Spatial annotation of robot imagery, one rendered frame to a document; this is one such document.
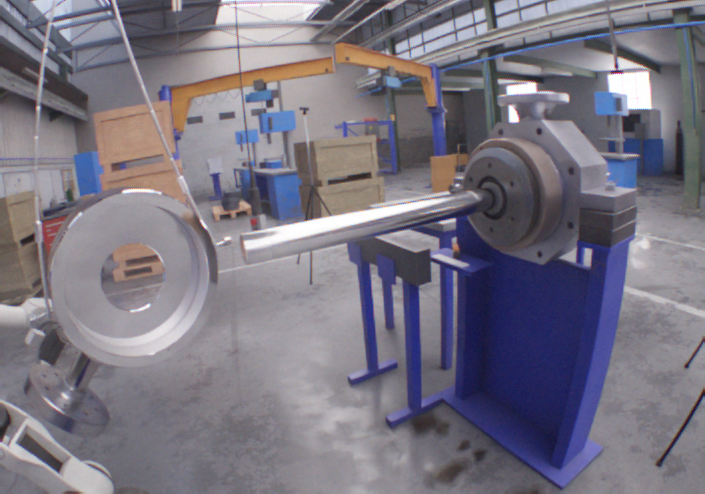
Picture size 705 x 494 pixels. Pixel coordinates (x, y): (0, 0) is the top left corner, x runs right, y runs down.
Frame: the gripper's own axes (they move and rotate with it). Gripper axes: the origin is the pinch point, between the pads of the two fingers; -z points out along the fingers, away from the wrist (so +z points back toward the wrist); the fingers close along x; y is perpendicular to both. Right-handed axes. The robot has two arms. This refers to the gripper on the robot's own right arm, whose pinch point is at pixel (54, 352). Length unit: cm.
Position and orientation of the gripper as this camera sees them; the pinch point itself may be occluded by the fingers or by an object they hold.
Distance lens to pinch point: 109.4
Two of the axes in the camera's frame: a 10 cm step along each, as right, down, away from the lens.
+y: 4.6, 5.7, 6.8
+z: -7.4, -1.7, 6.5
